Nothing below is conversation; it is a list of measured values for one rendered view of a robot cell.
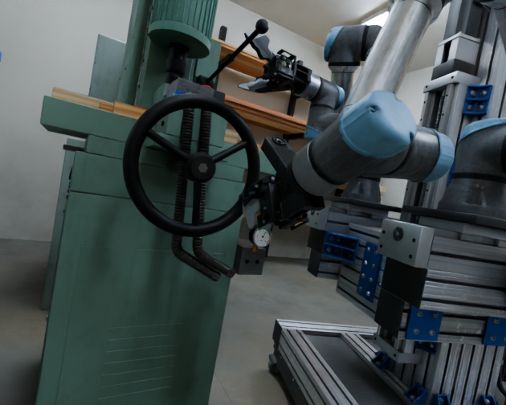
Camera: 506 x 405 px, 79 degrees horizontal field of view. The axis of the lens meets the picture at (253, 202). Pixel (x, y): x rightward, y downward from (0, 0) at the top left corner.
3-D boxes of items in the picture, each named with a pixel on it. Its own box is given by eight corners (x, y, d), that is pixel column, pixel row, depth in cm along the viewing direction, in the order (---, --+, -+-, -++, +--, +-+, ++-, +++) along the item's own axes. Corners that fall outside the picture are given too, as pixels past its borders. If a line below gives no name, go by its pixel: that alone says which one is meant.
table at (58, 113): (32, 118, 55) (37, 84, 55) (46, 130, 81) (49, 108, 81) (295, 177, 86) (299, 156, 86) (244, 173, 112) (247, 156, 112)
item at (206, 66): (194, 75, 111) (201, 34, 111) (186, 81, 119) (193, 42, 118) (216, 83, 116) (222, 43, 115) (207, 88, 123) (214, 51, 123)
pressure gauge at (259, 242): (250, 253, 85) (255, 224, 85) (243, 250, 88) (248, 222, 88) (268, 255, 88) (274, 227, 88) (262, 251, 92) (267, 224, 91)
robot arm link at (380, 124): (433, 149, 35) (381, 137, 31) (360, 190, 44) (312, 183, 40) (412, 94, 38) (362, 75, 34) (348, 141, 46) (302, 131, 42)
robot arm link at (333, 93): (343, 111, 96) (348, 84, 96) (317, 100, 91) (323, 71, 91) (325, 115, 103) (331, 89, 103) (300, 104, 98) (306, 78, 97)
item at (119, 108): (112, 119, 81) (115, 100, 80) (111, 120, 82) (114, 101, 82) (202, 141, 94) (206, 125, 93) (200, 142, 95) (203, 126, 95)
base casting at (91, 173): (67, 190, 67) (73, 149, 67) (70, 176, 117) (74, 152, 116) (244, 214, 90) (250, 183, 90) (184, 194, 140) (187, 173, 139)
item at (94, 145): (85, 152, 68) (88, 134, 68) (83, 153, 86) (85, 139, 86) (242, 182, 89) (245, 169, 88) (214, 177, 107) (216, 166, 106)
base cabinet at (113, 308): (16, 500, 70) (65, 190, 67) (41, 357, 119) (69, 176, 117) (202, 446, 93) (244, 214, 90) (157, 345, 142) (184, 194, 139)
